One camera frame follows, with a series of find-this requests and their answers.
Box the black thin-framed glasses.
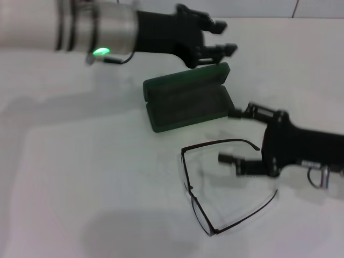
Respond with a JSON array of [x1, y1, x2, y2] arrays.
[[180, 138, 280, 237]]

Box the silver cylindrical connector plug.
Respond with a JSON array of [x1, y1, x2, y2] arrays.
[[321, 166, 332, 189]]

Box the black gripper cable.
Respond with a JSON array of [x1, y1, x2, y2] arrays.
[[85, 51, 135, 66], [307, 165, 327, 188]]

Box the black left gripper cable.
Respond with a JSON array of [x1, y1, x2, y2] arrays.
[[85, 51, 135, 66]]

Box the green glasses case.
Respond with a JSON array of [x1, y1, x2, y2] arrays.
[[142, 62, 237, 133]]

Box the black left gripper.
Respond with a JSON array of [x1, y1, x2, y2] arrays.
[[135, 3, 239, 69]]

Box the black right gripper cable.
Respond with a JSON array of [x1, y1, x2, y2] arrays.
[[307, 165, 327, 188]]

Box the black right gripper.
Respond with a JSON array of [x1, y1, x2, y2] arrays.
[[218, 102, 344, 178]]

